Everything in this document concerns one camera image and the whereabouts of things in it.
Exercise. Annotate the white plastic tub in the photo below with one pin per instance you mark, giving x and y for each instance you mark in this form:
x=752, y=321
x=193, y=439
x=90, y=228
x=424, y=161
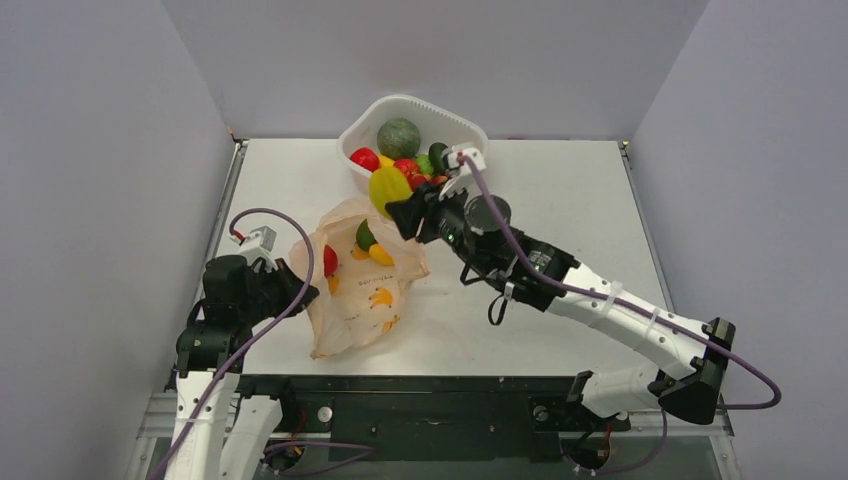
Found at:
x=435, y=125

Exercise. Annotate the yellow orange mango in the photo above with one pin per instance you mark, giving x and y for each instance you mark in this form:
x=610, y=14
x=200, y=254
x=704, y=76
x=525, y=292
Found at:
x=388, y=185

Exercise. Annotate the round green melon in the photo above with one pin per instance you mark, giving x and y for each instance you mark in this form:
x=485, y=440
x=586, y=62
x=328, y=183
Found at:
x=398, y=138

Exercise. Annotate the yellow fruit in tub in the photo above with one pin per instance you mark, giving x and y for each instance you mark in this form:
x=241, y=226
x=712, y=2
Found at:
x=385, y=161

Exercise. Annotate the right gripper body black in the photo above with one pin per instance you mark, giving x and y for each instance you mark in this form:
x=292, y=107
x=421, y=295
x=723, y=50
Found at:
x=425, y=216

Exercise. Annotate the dark green avocado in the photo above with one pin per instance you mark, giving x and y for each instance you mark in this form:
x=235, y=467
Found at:
x=436, y=158

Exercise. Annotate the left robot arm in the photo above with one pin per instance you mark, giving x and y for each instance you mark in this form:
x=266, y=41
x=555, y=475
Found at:
x=208, y=369

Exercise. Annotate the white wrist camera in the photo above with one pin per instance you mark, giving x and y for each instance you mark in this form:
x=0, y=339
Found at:
x=256, y=248
x=456, y=159

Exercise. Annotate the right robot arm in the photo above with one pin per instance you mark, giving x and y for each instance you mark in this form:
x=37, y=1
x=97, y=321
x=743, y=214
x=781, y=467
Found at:
x=685, y=359

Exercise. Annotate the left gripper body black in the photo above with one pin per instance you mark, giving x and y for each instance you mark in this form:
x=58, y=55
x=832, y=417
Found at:
x=272, y=292

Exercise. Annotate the orange translucent plastic bag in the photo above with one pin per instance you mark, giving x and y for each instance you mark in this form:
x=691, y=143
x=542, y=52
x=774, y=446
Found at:
x=363, y=300

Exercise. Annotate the red cherries bunch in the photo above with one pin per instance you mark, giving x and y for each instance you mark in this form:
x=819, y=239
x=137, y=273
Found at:
x=416, y=180

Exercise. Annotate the red apple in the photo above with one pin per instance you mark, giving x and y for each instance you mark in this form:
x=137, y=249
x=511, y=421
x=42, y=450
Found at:
x=408, y=167
x=366, y=158

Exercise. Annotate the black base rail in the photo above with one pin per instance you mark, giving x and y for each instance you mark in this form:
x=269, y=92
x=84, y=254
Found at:
x=430, y=418

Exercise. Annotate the red apple centre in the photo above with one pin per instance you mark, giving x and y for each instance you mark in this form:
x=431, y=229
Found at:
x=408, y=167

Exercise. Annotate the red apple left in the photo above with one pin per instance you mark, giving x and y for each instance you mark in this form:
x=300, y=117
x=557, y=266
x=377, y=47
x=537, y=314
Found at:
x=366, y=158

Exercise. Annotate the green fruit in bag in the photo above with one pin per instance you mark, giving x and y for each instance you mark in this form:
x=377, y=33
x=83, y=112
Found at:
x=364, y=237

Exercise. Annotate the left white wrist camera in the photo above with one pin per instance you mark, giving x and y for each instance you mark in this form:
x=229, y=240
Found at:
x=256, y=248

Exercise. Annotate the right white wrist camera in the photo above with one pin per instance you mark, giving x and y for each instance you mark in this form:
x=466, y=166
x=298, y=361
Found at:
x=456, y=159

